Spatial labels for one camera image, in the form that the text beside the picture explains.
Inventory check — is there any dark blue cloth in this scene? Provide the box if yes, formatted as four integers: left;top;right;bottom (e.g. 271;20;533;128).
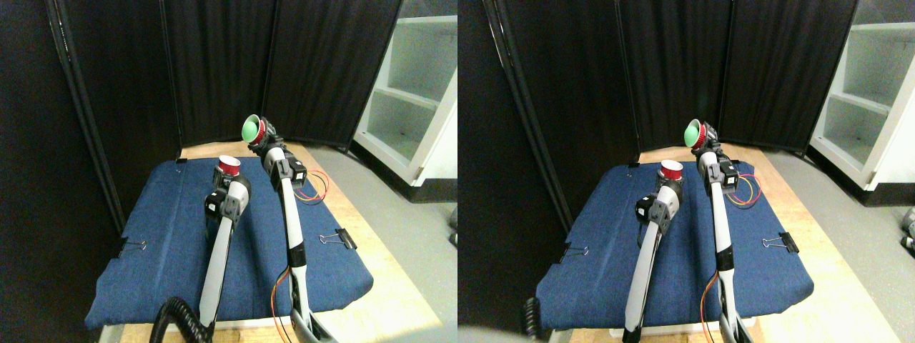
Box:
84;157;374;330
535;161;814;331

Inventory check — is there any black curtain stand pole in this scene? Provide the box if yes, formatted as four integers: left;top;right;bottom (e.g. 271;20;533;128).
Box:
486;0;575;235
47;0;125;237

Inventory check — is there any black ribbed hose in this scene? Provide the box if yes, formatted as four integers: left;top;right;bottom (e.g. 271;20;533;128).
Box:
523;297;546;339
148;297;216;343

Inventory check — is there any white shelf unit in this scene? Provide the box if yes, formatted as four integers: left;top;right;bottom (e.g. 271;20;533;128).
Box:
352;18;458;189
809;25;915;192

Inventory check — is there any red wire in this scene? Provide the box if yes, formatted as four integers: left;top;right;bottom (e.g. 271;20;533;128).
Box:
733;171;763;210
296;170;331;207

